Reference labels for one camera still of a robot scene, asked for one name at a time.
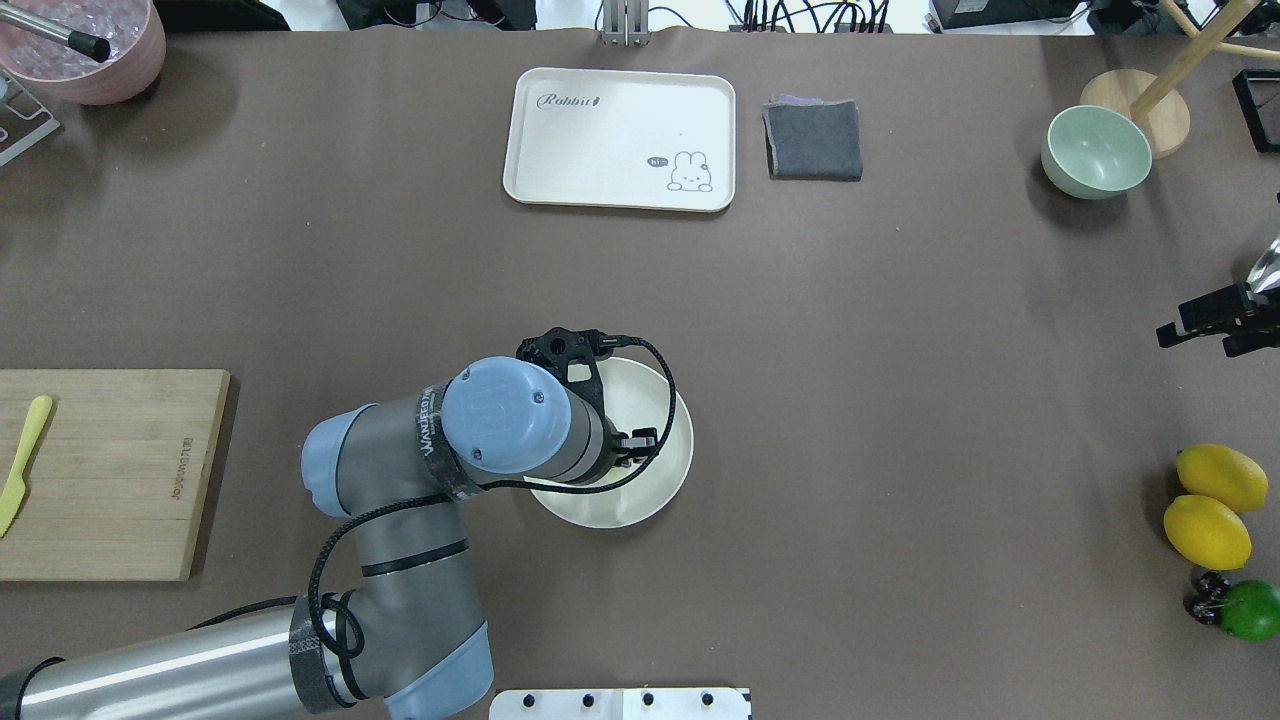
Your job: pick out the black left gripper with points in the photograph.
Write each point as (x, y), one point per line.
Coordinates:
(634, 441)

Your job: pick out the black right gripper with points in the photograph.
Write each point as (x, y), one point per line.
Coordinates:
(1260, 319)

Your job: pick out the cream round plate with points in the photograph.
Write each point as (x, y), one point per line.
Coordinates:
(635, 396)

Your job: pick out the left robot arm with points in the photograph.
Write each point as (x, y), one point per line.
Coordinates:
(391, 608)

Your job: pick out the cream rabbit tray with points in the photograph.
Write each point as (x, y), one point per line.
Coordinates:
(626, 139)

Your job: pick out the metal scoop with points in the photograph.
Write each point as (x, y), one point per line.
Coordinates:
(1264, 275)

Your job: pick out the yellow lemon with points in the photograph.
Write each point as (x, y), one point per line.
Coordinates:
(1208, 533)
(1220, 472)

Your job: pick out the mint green bowl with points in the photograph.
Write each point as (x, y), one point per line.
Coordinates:
(1094, 153)

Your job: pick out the wooden cup tree stand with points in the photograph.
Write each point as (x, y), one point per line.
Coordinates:
(1152, 101)

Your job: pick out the green lime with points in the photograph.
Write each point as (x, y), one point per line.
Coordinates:
(1250, 611)

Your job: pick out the grey folded cloth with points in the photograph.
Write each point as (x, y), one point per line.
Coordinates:
(810, 139)

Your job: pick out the bamboo cutting board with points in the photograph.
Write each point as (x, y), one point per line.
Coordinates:
(117, 482)

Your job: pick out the yellow plastic knife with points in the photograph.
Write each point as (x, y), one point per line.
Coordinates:
(14, 489)

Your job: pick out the pink bowl with ice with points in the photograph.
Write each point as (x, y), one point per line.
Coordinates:
(138, 51)

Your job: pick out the metal muddler with black tip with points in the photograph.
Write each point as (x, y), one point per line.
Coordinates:
(93, 47)

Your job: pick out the white cup rack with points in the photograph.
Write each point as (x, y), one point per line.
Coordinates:
(25, 121)

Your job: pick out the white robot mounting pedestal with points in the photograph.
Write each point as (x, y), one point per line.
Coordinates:
(623, 703)

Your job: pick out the aluminium frame post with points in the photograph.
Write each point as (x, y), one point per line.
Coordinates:
(625, 23)

